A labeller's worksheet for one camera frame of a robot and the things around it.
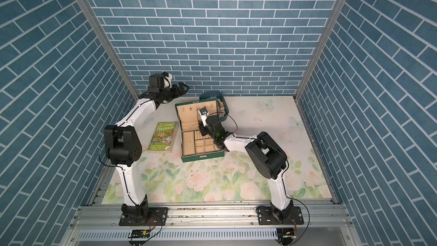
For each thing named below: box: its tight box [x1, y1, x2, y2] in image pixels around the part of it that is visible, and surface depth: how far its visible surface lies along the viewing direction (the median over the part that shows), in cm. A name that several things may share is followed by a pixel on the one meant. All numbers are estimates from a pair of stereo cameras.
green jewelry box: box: [174, 98, 225, 163], surface depth 95 cm
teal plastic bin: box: [199, 91, 230, 122], surface depth 117 cm
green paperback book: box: [146, 121, 179, 153], surface depth 99 cm
